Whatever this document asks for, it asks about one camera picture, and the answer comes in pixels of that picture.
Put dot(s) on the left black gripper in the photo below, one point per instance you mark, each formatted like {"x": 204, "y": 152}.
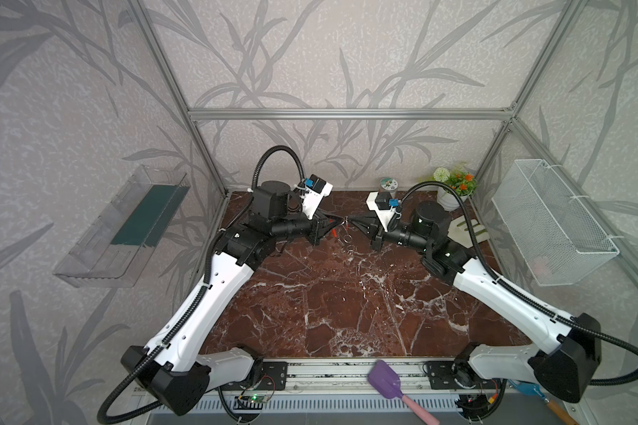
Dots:
{"x": 315, "y": 228}

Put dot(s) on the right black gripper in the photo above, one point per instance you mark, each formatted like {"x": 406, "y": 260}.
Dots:
{"x": 377, "y": 234}

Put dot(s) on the metal keyring with red handle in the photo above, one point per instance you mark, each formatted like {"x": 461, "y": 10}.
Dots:
{"x": 345, "y": 237}

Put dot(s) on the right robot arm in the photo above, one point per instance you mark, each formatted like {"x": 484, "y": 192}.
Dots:
{"x": 562, "y": 360}

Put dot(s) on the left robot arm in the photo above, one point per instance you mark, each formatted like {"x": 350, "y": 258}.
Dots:
{"x": 274, "y": 215}

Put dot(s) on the cream work glove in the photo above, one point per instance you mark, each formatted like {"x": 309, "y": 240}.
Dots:
{"x": 459, "y": 232}

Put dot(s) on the white pot with flowers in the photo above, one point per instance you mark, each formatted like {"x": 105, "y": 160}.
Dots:
{"x": 458, "y": 178}

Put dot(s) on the purple pink toy shovel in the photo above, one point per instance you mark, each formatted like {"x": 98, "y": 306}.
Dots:
{"x": 387, "y": 383}

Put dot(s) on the blue toy garden fork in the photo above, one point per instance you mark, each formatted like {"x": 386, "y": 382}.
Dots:
{"x": 534, "y": 390}

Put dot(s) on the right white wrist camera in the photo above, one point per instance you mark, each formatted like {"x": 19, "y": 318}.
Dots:
{"x": 387, "y": 208}

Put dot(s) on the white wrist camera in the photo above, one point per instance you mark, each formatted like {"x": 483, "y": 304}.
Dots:
{"x": 387, "y": 208}
{"x": 312, "y": 191}

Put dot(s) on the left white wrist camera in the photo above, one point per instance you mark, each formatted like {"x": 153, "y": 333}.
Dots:
{"x": 312, "y": 191}

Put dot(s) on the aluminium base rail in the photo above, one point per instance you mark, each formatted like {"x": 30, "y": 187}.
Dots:
{"x": 351, "y": 380}

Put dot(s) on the white wire mesh basket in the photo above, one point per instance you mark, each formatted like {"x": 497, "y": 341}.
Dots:
{"x": 558, "y": 237}

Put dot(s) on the clear plastic wall shelf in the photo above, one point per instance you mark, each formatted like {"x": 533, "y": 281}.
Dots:
{"x": 116, "y": 248}

